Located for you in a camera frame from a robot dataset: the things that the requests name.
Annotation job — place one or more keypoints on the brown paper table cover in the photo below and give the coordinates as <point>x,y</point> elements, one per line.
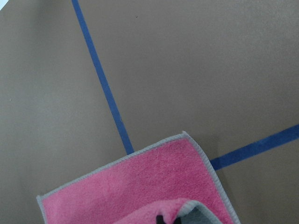
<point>224,71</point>

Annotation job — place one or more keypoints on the pink and grey towel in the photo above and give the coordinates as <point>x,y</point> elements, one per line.
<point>169,182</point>

